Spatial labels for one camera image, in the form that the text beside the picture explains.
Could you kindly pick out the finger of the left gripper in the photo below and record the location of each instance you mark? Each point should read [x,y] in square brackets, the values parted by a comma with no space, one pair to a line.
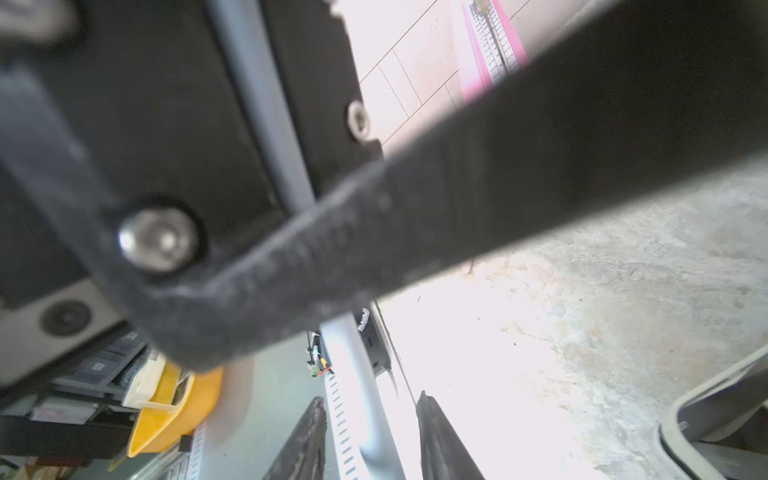
[647,94]

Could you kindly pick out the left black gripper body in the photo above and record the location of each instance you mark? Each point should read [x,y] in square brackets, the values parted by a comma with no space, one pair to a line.
[135,194]

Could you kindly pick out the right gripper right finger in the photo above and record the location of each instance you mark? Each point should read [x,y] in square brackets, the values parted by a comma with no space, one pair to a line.
[443,455]

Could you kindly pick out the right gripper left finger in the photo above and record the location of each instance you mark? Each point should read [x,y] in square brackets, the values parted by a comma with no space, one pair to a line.
[303,455]

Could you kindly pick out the left controller board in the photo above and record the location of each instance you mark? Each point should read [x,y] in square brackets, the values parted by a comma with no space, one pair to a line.
[318,362]

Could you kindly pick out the yellow bin outside cell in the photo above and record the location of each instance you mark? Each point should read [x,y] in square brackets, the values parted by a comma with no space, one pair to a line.
[182,402]

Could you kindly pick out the pink metronome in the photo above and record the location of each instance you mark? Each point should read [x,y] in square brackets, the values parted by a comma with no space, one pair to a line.
[487,46]

